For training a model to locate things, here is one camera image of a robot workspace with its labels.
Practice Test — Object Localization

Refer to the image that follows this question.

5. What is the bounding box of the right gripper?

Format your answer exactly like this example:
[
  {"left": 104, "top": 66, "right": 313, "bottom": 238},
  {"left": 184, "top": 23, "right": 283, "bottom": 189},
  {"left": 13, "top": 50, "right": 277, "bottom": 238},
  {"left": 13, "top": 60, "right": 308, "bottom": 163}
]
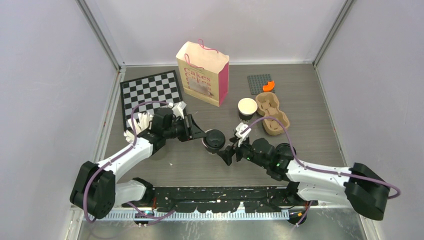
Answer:
[{"left": 217, "top": 134, "right": 269, "bottom": 169}]

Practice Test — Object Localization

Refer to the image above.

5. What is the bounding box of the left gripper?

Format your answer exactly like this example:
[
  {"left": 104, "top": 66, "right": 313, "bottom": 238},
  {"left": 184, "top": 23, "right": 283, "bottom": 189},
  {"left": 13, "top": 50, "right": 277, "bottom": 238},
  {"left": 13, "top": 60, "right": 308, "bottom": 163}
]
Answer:
[{"left": 163, "top": 114, "right": 206, "bottom": 143}]

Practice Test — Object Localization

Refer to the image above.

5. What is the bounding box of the black plastic cup lid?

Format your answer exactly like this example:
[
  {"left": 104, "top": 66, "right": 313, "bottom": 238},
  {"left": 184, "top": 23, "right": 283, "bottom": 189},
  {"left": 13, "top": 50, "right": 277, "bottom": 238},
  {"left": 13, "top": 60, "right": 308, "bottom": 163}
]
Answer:
[{"left": 204, "top": 129, "right": 226, "bottom": 149}]

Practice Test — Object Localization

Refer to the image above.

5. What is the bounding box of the black paper coffee cup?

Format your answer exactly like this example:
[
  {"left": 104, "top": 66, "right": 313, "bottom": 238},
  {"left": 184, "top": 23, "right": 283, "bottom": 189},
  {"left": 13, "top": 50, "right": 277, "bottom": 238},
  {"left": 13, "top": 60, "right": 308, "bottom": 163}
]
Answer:
[{"left": 202, "top": 129, "right": 226, "bottom": 154}]

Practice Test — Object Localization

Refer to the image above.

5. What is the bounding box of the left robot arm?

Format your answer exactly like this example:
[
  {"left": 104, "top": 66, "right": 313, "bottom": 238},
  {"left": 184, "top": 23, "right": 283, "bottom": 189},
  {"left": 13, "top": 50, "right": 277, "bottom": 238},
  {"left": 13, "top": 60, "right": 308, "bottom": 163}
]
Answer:
[{"left": 69, "top": 106, "right": 206, "bottom": 219}]

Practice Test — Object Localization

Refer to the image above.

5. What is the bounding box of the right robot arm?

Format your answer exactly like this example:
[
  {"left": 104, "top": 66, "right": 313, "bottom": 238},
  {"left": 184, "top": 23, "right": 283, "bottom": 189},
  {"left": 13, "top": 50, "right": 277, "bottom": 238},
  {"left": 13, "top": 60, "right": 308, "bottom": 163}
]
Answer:
[{"left": 217, "top": 138, "right": 390, "bottom": 221}]

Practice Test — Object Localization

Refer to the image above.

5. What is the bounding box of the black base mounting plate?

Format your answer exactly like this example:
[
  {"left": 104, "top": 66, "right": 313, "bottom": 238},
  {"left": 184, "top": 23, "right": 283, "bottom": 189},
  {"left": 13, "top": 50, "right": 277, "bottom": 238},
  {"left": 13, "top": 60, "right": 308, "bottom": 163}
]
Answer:
[{"left": 141, "top": 186, "right": 307, "bottom": 213}]

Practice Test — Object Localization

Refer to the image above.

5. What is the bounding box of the black white chessboard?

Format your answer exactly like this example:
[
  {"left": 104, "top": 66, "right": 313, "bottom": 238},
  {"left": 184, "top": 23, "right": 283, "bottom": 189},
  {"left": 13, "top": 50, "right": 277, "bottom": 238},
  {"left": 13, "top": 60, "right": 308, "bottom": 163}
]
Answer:
[{"left": 120, "top": 70, "right": 183, "bottom": 130}]

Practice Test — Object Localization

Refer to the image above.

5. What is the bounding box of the paper cakes gift bag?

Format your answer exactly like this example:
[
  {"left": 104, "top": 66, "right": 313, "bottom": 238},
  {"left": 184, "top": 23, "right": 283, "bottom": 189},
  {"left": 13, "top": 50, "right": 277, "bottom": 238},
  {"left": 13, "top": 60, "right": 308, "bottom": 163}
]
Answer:
[{"left": 176, "top": 39, "right": 230, "bottom": 107}]

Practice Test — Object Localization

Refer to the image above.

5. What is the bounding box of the brown cardboard cup carrier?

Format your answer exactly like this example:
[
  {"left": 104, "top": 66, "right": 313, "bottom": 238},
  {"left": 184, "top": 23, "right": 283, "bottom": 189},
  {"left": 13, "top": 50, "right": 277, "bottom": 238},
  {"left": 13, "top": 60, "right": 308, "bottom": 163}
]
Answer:
[{"left": 255, "top": 92, "right": 290, "bottom": 136}]

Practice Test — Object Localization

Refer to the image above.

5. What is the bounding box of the grey lego baseplate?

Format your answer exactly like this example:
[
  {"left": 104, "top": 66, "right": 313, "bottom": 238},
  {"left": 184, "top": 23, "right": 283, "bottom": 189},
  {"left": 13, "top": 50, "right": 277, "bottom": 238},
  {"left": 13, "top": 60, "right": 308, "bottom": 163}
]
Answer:
[{"left": 247, "top": 73, "right": 272, "bottom": 95}]

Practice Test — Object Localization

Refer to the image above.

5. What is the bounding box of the orange plastic piece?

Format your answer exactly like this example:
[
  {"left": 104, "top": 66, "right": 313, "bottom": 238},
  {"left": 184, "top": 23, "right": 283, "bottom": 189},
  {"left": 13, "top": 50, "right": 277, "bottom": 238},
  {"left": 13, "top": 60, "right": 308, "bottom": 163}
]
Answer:
[{"left": 262, "top": 80, "right": 275, "bottom": 92}]

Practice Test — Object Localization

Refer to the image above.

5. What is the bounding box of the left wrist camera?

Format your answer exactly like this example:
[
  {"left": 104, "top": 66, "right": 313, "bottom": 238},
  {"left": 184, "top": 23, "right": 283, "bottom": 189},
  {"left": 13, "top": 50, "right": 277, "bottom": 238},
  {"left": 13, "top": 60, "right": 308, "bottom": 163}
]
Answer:
[{"left": 167, "top": 101, "right": 187, "bottom": 119}]

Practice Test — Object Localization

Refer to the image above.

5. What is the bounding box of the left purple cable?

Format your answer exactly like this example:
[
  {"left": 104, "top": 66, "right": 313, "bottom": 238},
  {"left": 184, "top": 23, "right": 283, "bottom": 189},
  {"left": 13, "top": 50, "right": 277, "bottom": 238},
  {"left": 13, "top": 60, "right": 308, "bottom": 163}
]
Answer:
[{"left": 82, "top": 100, "right": 180, "bottom": 228}]

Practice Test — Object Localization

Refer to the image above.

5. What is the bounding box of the purple cable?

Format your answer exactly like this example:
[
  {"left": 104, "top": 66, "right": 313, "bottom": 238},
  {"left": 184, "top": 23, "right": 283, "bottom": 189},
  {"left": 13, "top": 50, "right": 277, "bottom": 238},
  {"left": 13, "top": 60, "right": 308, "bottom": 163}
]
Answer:
[
  {"left": 82, "top": 100, "right": 180, "bottom": 228},
  {"left": 240, "top": 115, "right": 402, "bottom": 228}
]

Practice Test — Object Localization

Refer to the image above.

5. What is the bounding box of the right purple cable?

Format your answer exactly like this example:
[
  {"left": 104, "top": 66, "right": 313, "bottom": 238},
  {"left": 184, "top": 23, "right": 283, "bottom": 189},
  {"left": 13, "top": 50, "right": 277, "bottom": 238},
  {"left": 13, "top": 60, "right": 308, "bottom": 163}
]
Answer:
[{"left": 240, "top": 115, "right": 402, "bottom": 228}]

